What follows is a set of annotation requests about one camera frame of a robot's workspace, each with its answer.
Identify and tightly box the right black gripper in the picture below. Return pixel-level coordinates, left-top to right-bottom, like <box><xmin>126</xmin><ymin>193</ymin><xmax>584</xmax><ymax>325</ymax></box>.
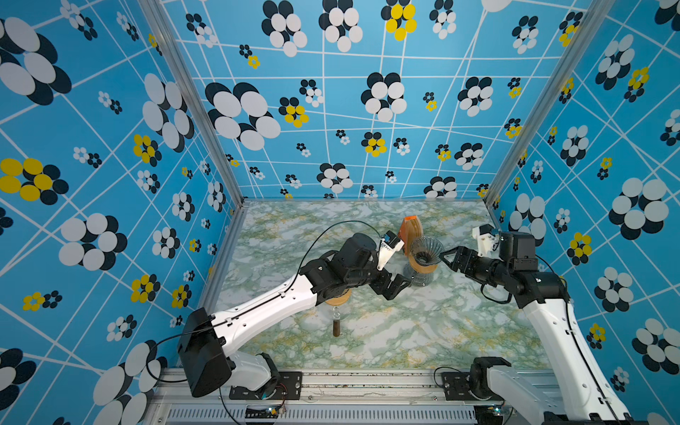
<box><xmin>440</xmin><ymin>247</ymin><xmax>511</xmax><ymax>288</ymax></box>

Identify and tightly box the grey glass pitcher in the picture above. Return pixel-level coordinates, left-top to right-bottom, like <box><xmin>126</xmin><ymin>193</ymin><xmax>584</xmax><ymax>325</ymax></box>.
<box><xmin>402</xmin><ymin>264</ymin><xmax>434</xmax><ymax>288</ymax></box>

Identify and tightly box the wooden dripper ring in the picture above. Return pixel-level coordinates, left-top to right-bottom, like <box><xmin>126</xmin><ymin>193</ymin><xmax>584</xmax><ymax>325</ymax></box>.
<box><xmin>407</xmin><ymin>254</ymin><xmax>439</xmax><ymax>276</ymax></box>
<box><xmin>323</xmin><ymin>289</ymin><xmax>352</xmax><ymax>309</ymax></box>

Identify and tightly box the grey glass dripper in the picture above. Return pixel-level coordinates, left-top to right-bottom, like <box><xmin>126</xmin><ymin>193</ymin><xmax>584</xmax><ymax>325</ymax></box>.
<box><xmin>410</xmin><ymin>237</ymin><xmax>444</xmax><ymax>267</ymax></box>

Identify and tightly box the orange coffee filter pack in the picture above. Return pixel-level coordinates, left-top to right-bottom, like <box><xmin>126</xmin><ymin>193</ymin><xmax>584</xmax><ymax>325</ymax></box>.
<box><xmin>398</xmin><ymin>215</ymin><xmax>424</xmax><ymax>256</ymax></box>

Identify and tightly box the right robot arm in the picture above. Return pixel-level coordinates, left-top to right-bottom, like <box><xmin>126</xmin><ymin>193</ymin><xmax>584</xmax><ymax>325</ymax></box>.
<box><xmin>439</xmin><ymin>232</ymin><xmax>634</xmax><ymax>424</ymax></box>

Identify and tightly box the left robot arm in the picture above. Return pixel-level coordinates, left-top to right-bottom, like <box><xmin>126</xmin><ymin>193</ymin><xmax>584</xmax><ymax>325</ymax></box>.
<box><xmin>178</xmin><ymin>231</ymin><xmax>410</xmax><ymax>398</ymax></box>

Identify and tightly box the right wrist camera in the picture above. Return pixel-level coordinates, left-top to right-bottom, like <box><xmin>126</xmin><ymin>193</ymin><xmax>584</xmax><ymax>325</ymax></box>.
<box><xmin>472</xmin><ymin>224</ymin><xmax>499</xmax><ymax>257</ymax></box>

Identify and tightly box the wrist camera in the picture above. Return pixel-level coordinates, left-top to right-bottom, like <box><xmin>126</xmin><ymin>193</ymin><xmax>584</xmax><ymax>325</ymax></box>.
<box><xmin>377</xmin><ymin>230</ymin><xmax>404</xmax><ymax>271</ymax></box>
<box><xmin>472</xmin><ymin>224</ymin><xmax>499</xmax><ymax>257</ymax></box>

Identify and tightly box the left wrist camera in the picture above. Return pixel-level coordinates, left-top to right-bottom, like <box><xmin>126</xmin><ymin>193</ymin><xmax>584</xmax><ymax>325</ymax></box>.
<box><xmin>377</xmin><ymin>230</ymin><xmax>404</xmax><ymax>271</ymax></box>

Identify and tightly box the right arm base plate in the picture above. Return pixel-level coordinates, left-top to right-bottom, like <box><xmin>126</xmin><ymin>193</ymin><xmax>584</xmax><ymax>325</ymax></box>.
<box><xmin>437</xmin><ymin>370</ymin><xmax>506</xmax><ymax>405</ymax></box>

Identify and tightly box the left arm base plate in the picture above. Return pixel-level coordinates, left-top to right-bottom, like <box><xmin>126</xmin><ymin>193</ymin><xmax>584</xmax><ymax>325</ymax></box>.
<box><xmin>228</xmin><ymin>371</ymin><xmax>303</xmax><ymax>401</ymax></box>

